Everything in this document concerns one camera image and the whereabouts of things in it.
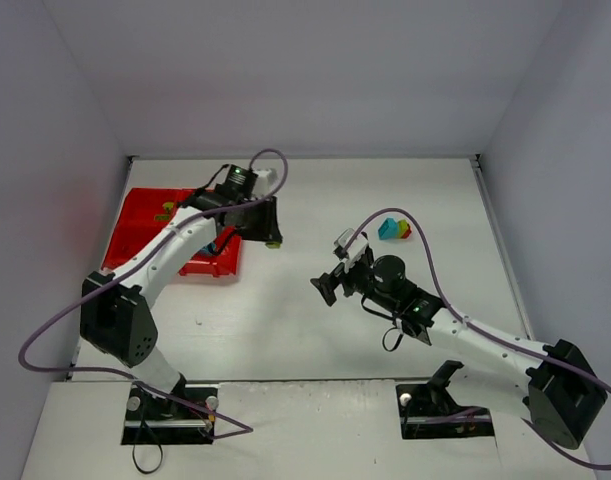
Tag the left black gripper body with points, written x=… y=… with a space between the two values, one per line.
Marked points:
x=262 y=218

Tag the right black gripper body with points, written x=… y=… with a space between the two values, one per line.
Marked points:
x=338 y=282

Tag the teal lego block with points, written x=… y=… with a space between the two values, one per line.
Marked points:
x=389 y=229

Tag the green long lego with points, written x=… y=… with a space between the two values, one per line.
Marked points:
x=166 y=212

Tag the teal lego brick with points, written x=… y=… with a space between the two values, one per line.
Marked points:
x=208 y=250

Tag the green lego cube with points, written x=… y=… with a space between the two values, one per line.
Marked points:
x=404 y=229

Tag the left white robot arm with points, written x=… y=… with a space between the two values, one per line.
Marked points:
x=117 y=315

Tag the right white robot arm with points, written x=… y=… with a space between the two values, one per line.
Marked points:
x=549 y=386

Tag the red divided bin tray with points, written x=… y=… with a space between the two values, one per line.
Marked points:
x=136 y=227

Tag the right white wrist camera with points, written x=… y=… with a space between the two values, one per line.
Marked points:
x=349 y=247

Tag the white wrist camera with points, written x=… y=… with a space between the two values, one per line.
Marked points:
x=349 y=247
x=265 y=181

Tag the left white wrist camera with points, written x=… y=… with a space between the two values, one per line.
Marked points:
x=265 y=181

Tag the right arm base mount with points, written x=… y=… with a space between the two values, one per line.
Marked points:
x=428 y=412

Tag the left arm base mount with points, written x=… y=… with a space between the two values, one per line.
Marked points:
x=157 y=421

